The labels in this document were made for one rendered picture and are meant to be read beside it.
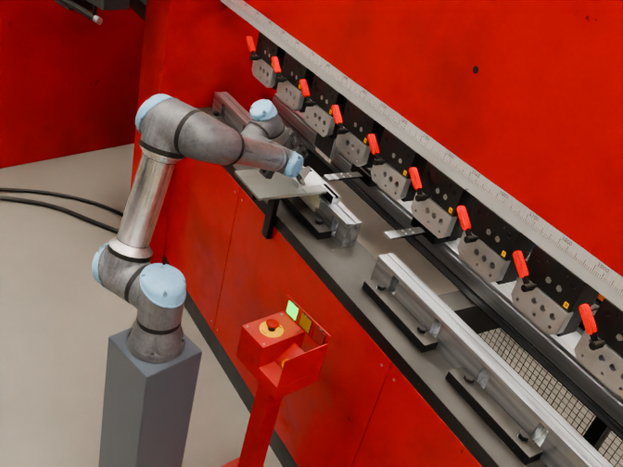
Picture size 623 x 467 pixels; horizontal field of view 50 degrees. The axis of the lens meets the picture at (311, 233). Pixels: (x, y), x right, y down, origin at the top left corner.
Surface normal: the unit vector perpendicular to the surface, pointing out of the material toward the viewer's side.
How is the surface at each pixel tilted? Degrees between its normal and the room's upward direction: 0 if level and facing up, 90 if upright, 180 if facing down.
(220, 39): 90
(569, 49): 90
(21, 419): 0
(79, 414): 0
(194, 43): 90
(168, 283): 8
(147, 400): 90
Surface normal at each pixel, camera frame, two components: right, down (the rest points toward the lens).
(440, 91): -0.83, 0.12
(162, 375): 0.70, 0.50
